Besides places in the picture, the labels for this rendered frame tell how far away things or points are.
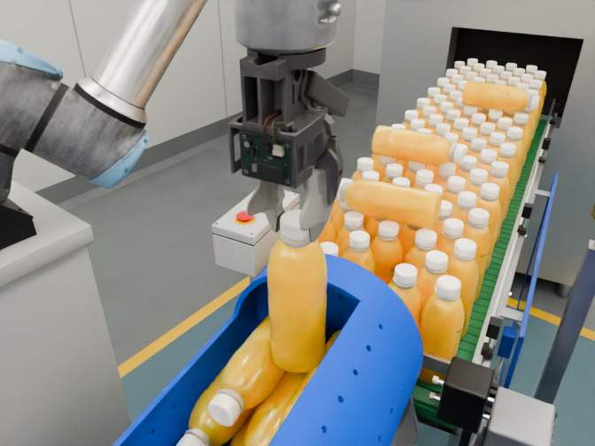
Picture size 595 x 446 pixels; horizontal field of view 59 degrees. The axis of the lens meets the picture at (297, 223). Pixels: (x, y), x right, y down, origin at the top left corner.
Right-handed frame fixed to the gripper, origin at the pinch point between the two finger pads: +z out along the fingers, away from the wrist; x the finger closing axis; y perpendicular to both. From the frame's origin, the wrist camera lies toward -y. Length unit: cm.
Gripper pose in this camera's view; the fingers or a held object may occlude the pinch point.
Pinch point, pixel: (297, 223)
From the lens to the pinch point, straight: 59.0
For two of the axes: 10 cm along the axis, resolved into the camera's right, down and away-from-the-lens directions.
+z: 0.0, 8.5, 5.3
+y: -4.6, 4.7, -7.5
